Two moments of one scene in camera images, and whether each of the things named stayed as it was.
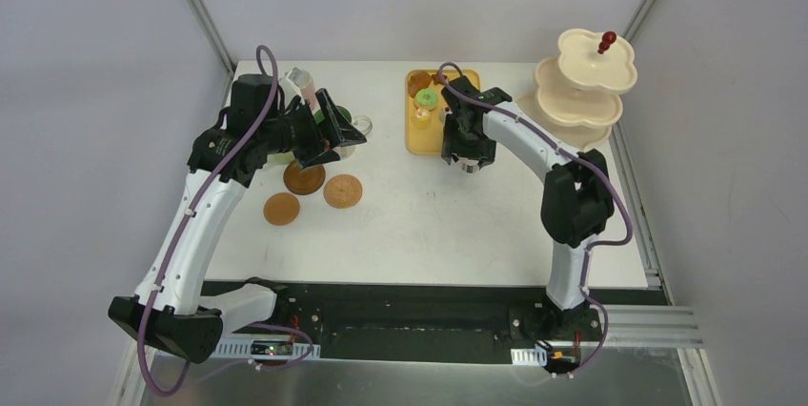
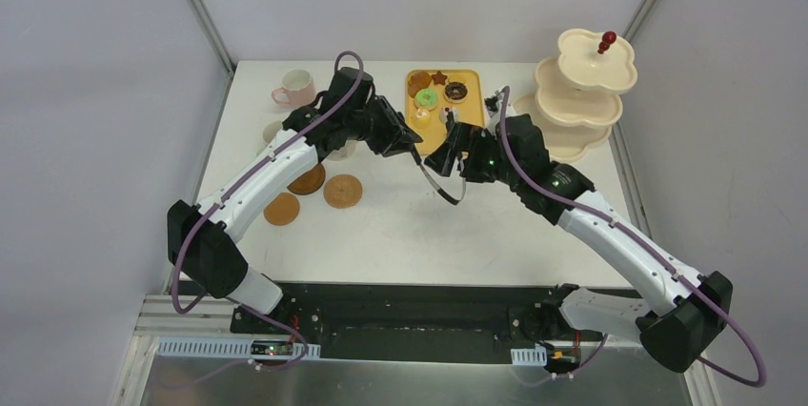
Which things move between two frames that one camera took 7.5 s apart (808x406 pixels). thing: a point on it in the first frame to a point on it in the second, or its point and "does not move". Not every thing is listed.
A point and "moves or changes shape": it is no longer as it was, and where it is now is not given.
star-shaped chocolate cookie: (436, 79) does not move
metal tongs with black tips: (471, 167) moves or changes shape
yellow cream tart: (421, 118) does not move
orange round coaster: (281, 209) does not move
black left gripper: (318, 134) to (389, 131)
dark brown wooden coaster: (305, 181) does not move
